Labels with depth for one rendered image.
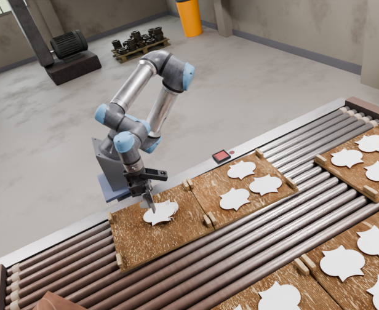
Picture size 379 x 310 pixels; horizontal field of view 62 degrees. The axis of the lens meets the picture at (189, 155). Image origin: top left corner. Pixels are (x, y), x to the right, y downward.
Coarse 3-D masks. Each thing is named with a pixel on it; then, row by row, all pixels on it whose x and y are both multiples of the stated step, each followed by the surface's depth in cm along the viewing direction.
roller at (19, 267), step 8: (336, 112) 181; (344, 112) 181; (320, 120) 178; (328, 120) 178; (304, 128) 175; (312, 128) 176; (288, 136) 173; (296, 136) 174; (272, 144) 171; (280, 144) 171; (264, 152) 169; (104, 224) 150; (88, 232) 148; (96, 232) 149; (72, 240) 147; (80, 240) 147; (56, 248) 145; (64, 248) 145; (40, 256) 143; (48, 256) 144; (16, 264) 142; (24, 264) 142; (32, 264) 142; (8, 272) 140
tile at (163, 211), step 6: (162, 204) 146; (150, 210) 144; (156, 210) 144; (162, 210) 143; (168, 210) 142; (174, 210) 141; (144, 216) 143; (150, 216) 142; (156, 216) 141; (162, 216) 140; (168, 216) 139; (150, 222) 139; (156, 222) 138
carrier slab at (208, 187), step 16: (240, 160) 163; (256, 160) 160; (208, 176) 159; (224, 176) 156; (256, 176) 151; (272, 176) 148; (192, 192) 153; (208, 192) 149; (224, 192) 147; (288, 192) 138; (208, 208) 141; (240, 208) 137; (256, 208) 135; (224, 224) 132
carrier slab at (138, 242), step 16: (176, 192) 155; (128, 208) 153; (192, 208) 143; (112, 224) 147; (128, 224) 144; (144, 224) 142; (160, 224) 140; (176, 224) 138; (192, 224) 136; (128, 240) 136; (144, 240) 134; (160, 240) 133; (176, 240) 131; (192, 240) 130; (128, 256) 130; (144, 256) 128
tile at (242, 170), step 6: (240, 162) 160; (246, 162) 159; (252, 162) 158; (234, 168) 158; (240, 168) 157; (246, 168) 156; (252, 168) 155; (228, 174) 155; (234, 174) 154; (240, 174) 153; (246, 174) 152; (252, 174) 152
